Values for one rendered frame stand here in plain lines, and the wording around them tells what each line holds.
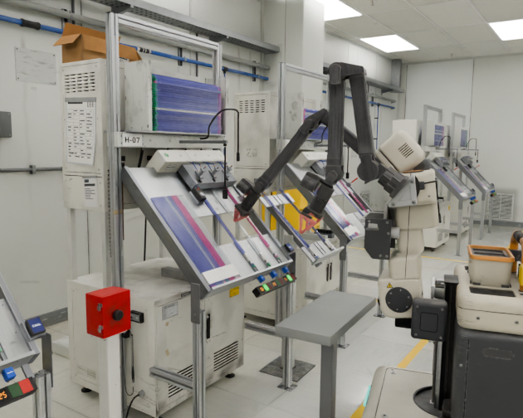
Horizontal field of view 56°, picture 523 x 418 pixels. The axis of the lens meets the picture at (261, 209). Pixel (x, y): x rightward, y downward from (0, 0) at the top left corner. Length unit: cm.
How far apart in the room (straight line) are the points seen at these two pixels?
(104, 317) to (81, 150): 98
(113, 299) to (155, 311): 47
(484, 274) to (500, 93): 789
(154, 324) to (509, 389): 145
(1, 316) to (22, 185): 221
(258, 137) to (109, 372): 214
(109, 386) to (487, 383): 136
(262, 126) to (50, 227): 171
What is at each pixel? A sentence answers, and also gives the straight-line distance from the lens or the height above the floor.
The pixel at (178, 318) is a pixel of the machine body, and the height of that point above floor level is 50.
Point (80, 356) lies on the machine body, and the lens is 285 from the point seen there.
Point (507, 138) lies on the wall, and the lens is 971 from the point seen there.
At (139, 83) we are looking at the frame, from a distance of 244.
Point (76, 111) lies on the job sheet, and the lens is 260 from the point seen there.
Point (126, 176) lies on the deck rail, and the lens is 234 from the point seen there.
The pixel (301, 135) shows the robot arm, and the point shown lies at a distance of 234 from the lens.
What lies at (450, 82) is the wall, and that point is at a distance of 997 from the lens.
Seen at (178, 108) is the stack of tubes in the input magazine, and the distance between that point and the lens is 255.
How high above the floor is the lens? 131
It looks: 7 degrees down
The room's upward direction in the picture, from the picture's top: 1 degrees clockwise
